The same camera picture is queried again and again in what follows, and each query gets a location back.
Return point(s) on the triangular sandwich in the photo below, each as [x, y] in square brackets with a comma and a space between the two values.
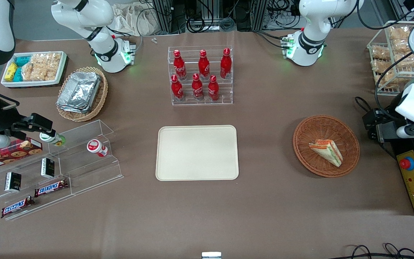
[327, 151]

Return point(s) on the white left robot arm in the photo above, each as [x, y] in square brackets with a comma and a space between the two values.
[311, 21]

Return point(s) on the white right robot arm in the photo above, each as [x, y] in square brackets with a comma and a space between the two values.
[99, 21]

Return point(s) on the aluminium foil tray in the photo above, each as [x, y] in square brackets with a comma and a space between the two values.
[71, 109]
[81, 90]

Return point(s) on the white rectangular snack tray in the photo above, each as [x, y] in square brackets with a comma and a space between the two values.
[61, 70]

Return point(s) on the light wicker basket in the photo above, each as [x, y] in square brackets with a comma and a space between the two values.
[101, 97]

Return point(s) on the brown wicker basket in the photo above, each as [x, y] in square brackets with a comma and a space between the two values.
[313, 131]

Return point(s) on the beige plastic tray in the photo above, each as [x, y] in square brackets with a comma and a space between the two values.
[197, 153]

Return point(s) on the red cookie box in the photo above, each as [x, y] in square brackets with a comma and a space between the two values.
[13, 154]

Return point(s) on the green capped small bottle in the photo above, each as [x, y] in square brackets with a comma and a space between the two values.
[53, 139]

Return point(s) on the yellow snack pack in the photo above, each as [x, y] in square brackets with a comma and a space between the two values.
[11, 72]

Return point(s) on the small black box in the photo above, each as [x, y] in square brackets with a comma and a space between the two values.
[13, 181]
[47, 168]

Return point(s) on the teal snack pack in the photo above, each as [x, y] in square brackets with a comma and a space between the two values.
[23, 60]
[18, 75]

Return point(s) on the clear bagged fried snack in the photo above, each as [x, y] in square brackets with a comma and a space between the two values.
[386, 78]
[406, 61]
[399, 33]
[380, 53]
[402, 45]
[380, 66]

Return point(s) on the rice cracker pack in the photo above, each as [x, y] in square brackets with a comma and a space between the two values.
[37, 73]
[47, 58]

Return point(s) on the red emergency stop button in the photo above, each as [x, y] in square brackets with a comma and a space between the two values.
[406, 163]

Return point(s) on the clear acrylic stepped shelf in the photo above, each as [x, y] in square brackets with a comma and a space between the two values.
[84, 169]
[31, 187]

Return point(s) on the snickers bar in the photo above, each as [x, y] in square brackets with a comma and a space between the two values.
[50, 187]
[16, 207]

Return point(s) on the red capped yogurt bottle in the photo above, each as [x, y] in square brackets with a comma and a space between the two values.
[97, 147]

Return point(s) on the white plastic bag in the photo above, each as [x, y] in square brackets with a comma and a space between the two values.
[131, 19]

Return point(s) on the red cola bottle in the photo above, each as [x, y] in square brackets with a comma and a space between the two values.
[176, 89]
[203, 66]
[213, 89]
[179, 66]
[225, 64]
[197, 88]

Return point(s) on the clear acrylic bottle rack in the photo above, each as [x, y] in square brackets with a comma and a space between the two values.
[189, 99]

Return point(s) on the black equipment rack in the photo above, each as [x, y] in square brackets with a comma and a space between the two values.
[221, 14]

